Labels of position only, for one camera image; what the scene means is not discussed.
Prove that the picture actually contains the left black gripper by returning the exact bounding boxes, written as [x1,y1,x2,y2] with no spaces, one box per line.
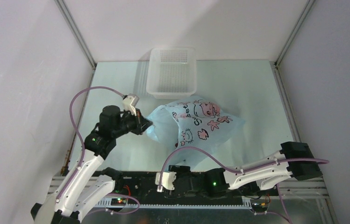
[112,107,152,138]

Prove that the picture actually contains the light blue plastic bag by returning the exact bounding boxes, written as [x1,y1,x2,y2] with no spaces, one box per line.
[146,96,245,168]

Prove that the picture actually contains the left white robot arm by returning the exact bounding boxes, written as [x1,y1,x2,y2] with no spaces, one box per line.
[31,105,153,224]

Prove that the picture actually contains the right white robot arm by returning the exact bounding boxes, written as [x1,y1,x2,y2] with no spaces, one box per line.
[156,141,329,199]

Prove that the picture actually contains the white perforated plastic basket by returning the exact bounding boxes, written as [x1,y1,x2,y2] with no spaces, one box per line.
[146,47,197,99]

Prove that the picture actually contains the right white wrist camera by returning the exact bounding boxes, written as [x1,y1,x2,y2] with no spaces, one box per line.
[155,172,176,192]

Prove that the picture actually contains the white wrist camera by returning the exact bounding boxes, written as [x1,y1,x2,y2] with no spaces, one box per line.
[155,172,176,192]
[122,94,140,116]

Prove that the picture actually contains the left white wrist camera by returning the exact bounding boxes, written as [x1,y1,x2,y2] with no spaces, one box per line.
[122,94,140,116]

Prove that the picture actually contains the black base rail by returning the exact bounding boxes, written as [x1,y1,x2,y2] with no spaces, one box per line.
[94,168,267,208]

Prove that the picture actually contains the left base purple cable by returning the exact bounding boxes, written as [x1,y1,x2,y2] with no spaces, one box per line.
[85,191,141,216]

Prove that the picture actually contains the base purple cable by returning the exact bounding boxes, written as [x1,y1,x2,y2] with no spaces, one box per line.
[253,184,293,224]
[85,191,141,216]

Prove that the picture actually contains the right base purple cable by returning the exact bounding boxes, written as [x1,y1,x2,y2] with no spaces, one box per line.
[253,184,293,224]

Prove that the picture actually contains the left aluminium frame post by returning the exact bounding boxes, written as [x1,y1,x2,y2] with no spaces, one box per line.
[54,0,97,70]

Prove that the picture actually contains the aluminium frame post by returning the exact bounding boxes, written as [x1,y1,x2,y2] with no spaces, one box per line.
[274,0,316,68]
[54,0,97,70]

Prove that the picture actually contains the right aluminium frame post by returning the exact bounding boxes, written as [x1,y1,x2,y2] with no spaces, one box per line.
[274,0,316,68]

